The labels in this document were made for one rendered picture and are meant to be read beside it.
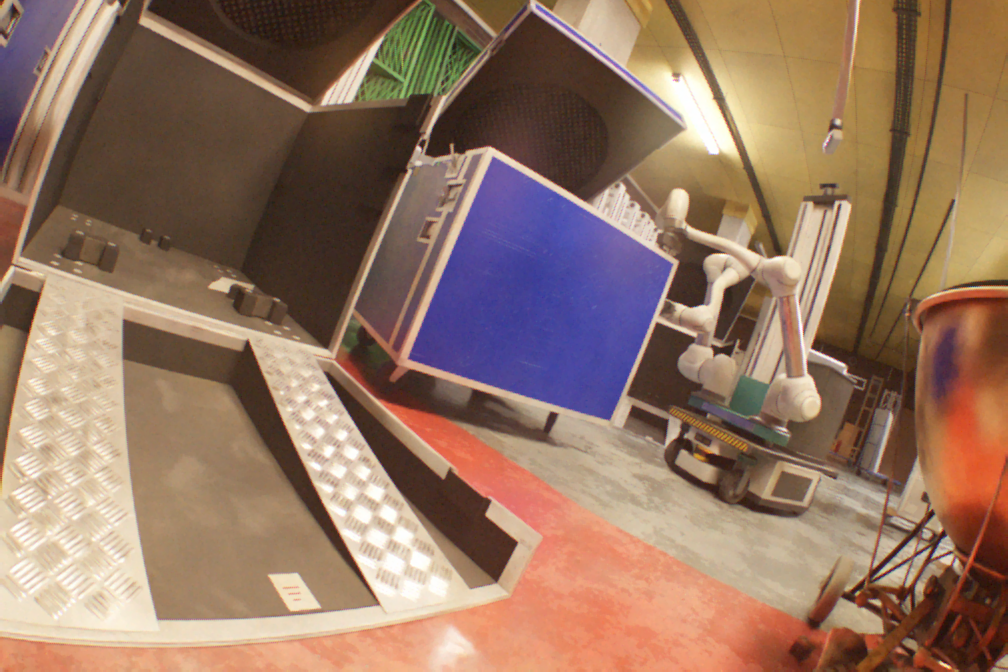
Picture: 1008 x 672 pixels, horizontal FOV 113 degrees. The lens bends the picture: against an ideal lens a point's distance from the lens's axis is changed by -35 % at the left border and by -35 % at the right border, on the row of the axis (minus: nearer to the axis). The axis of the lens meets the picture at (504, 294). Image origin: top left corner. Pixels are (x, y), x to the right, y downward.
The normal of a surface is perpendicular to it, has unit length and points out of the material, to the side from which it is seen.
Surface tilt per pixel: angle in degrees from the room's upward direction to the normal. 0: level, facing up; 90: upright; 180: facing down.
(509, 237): 90
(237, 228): 90
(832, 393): 90
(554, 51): 142
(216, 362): 92
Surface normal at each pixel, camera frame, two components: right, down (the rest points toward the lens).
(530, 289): 0.46, 0.17
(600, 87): -0.03, 0.83
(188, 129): 0.68, 0.27
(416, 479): -0.62, -0.28
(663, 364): -0.28, -0.14
